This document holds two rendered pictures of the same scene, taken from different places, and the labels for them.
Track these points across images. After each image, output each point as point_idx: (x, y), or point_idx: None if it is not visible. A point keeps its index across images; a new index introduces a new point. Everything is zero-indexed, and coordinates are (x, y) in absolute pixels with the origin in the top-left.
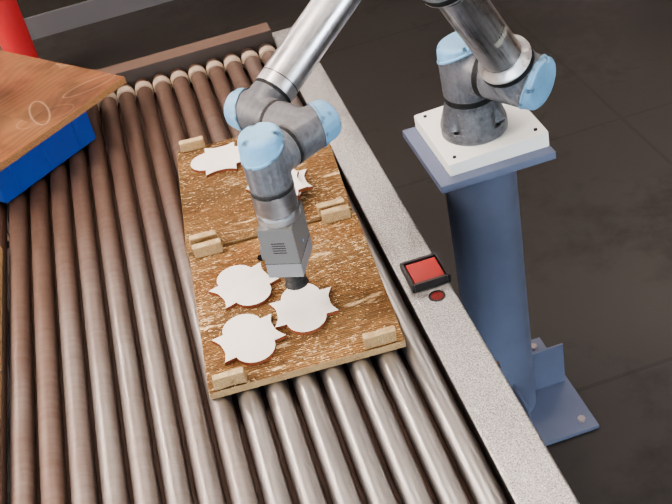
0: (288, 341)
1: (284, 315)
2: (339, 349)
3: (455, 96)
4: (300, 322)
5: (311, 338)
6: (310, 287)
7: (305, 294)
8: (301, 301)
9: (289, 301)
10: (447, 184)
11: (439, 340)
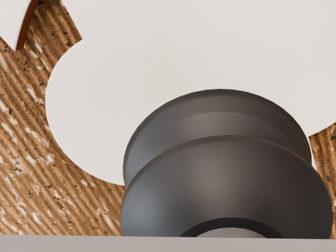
0: (6, 58)
1: (139, 11)
2: (14, 226)
3: None
4: (98, 99)
5: (42, 141)
6: (335, 97)
7: (287, 84)
8: (238, 75)
9: (246, 12)
10: None
11: None
